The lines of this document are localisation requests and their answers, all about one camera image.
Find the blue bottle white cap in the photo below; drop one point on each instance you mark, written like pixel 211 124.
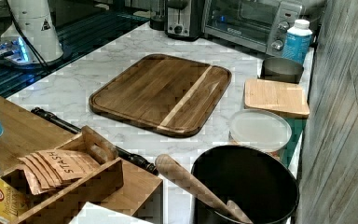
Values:
pixel 297 41

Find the black utensil crock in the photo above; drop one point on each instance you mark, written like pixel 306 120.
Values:
pixel 263 188

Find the bamboo tea bag organizer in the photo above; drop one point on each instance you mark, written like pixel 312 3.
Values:
pixel 59 207

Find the black round appliance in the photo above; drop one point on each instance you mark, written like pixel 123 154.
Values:
pixel 157 14

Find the dark walnut cutting board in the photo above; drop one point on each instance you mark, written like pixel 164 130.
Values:
pixel 163 94

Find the teal canister bamboo lid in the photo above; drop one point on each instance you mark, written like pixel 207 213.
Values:
pixel 284 99

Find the silver toaster oven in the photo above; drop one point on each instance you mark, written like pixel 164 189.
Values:
pixel 255 24

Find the dark metal cup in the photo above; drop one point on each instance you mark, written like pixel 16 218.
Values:
pixel 281 69

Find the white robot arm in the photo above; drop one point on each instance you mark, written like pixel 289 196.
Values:
pixel 32 33

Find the bamboo drawer cabinet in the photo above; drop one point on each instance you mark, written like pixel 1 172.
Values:
pixel 25 133

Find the clear jar plastic lid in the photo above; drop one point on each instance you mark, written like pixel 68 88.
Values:
pixel 260 129

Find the brown Stash tea packets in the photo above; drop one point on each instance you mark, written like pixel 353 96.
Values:
pixel 51 169

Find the wooden spoon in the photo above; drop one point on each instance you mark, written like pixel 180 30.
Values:
pixel 182 178

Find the black two-slot toaster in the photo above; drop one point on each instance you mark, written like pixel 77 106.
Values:
pixel 184 19

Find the black drawer handle bar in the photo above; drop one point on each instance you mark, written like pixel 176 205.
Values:
pixel 124 154

